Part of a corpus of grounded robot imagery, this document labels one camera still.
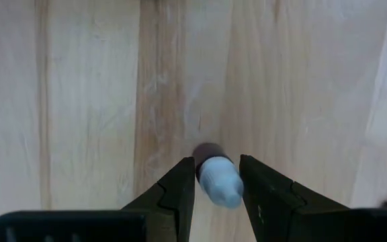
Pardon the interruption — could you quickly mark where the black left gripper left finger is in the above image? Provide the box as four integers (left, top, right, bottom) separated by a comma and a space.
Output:
121, 156, 196, 242

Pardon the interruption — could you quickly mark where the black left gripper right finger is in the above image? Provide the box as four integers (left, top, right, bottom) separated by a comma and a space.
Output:
239, 154, 351, 242

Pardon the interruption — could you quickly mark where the small white-capped dropper bottle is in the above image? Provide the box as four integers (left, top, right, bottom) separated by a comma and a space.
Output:
192, 143, 245, 209

